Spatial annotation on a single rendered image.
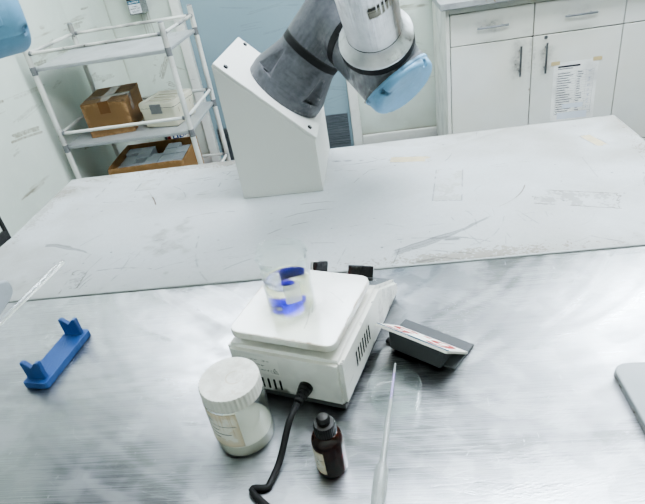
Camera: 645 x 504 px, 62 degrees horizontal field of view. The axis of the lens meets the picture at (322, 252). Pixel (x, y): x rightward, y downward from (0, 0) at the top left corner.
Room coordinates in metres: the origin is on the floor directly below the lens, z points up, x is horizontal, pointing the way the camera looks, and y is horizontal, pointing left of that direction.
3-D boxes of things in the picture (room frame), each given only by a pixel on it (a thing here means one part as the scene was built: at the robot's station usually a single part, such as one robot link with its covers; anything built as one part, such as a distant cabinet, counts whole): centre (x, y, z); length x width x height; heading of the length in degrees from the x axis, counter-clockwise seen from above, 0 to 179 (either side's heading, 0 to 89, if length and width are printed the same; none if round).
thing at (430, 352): (0.46, -0.10, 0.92); 0.09 x 0.06 x 0.04; 45
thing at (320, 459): (0.33, 0.02, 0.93); 0.03 x 0.03 x 0.07
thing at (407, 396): (0.39, -0.05, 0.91); 0.06 x 0.06 x 0.02
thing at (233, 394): (0.38, 0.11, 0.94); 0.06 x 0.06 x 0.08
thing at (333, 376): (0.49, 0.02, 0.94); 0.22 x 0.13 x 0.08; 153
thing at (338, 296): (0.47, 0.03, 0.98); 0.12 x 0.12 x 0.01; 63
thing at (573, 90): (2.61, -1.38, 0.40); 0.24 x 0.01 x 0.30; 81
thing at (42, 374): (0.55, 0.36, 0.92); 0.10 x 0.03 x 0.04; 164
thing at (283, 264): (0.46, 0.04, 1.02); 0.06 x 0.05 x 0.08; 40
